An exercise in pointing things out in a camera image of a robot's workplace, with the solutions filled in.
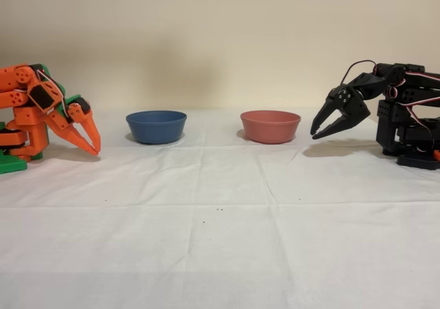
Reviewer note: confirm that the white tablecloth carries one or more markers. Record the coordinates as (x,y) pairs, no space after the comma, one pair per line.
(206,236)

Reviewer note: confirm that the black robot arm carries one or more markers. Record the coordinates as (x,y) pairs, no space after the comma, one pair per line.
(409,95)

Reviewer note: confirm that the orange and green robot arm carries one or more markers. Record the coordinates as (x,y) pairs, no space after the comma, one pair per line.
(24,116)

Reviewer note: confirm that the blue bowl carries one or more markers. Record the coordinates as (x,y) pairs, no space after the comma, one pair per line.
(156,128)

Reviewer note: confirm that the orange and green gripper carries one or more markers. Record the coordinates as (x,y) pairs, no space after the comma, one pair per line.
(76,115)

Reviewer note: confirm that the orange clamp knob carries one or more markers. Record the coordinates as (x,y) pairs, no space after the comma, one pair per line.
(437,154)

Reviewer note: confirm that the red bowl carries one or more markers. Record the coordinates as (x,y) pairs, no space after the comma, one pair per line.
(270,128)

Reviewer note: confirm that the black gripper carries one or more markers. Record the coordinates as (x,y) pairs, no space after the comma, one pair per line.
(344,100)

